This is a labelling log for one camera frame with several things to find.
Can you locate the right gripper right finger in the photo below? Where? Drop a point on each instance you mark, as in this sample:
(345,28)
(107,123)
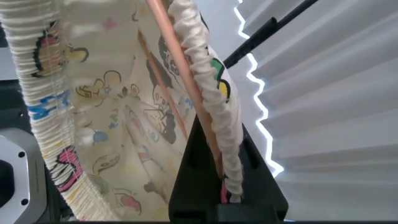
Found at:
(261,193)

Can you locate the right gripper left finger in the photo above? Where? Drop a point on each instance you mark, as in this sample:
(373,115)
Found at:
(192,186)

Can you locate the cream printed garment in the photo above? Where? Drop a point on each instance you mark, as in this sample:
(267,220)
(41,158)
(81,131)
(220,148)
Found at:
(102,124)

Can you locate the pink clothes hanger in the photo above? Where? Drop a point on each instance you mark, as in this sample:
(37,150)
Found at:
(183,65)

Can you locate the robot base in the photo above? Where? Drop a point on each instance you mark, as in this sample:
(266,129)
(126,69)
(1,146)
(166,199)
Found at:
(31,174)

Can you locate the black clothes rack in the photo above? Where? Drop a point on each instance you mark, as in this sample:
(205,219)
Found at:
(258,39)

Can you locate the white curtain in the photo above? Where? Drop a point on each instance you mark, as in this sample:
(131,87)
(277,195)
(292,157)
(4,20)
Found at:
(335,109)

